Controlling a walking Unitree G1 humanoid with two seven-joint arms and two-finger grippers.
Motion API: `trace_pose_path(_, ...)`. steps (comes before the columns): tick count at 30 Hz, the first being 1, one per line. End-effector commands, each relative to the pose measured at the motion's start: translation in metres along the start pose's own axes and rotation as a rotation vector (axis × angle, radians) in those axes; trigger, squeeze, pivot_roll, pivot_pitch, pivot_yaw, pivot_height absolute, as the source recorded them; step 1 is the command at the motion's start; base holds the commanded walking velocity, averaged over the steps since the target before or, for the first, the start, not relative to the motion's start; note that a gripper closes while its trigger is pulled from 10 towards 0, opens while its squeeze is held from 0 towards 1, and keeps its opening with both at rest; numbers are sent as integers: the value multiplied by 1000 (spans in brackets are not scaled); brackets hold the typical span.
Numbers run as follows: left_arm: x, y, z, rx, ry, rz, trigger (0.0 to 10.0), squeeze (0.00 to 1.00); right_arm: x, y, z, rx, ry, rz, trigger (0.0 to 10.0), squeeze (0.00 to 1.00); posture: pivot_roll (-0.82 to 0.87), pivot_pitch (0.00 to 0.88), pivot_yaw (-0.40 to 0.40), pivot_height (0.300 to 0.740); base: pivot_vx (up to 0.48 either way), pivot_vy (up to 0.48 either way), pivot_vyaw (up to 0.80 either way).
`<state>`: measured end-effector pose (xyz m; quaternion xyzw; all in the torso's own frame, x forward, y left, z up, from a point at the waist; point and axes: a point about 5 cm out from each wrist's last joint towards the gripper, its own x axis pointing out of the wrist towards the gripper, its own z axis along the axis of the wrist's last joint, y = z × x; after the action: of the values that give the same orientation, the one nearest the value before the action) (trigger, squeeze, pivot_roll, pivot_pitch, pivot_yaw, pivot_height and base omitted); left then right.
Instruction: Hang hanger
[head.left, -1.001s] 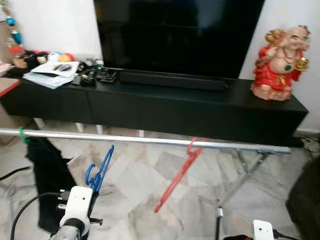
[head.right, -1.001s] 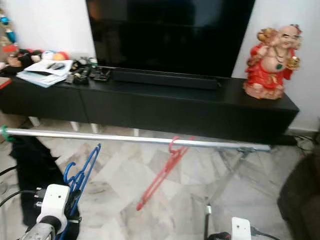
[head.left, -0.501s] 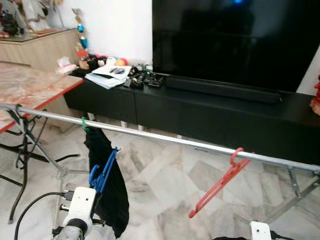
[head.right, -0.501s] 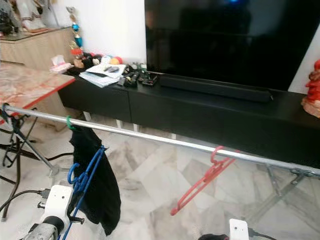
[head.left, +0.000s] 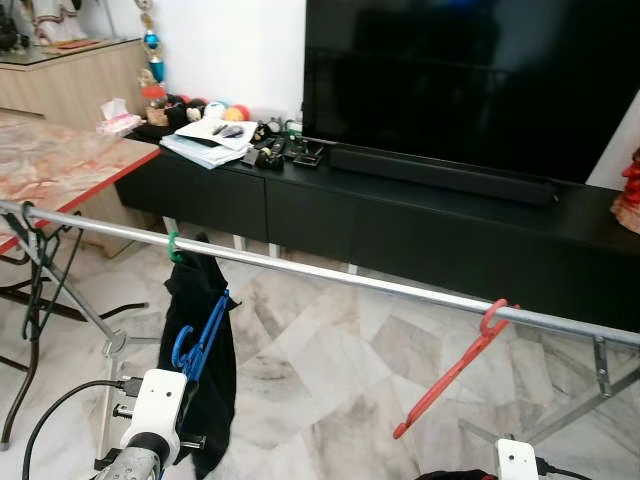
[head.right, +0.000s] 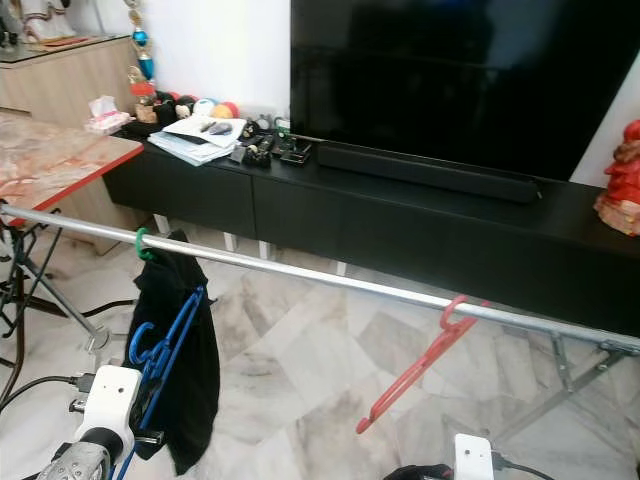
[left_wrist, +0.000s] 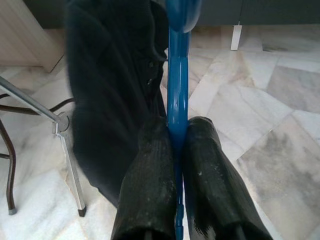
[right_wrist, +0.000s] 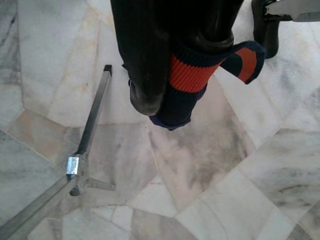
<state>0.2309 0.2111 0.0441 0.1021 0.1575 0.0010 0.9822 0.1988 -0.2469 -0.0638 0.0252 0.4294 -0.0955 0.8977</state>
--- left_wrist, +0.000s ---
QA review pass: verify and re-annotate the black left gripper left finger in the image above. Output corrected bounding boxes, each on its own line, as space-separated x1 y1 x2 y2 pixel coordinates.
111 119 177 240

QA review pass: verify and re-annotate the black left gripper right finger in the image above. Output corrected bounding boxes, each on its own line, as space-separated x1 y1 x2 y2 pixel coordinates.
183 116 275 240

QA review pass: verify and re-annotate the blue clothes hanger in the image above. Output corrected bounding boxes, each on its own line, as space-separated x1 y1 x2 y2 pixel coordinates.
163 0 203 240

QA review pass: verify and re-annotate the navy shirt red stripe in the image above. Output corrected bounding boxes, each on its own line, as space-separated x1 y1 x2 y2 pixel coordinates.
63 0 173 208

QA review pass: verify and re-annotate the silver clothes rack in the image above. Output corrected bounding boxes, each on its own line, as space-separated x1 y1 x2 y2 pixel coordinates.
0 76 87 217

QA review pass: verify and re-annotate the marble pattern folding table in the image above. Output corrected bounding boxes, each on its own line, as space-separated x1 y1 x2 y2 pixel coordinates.
0 92 76 216

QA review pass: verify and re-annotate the light wooden sideboard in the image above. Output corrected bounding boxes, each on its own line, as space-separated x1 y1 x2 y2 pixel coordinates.
0 0 67 73

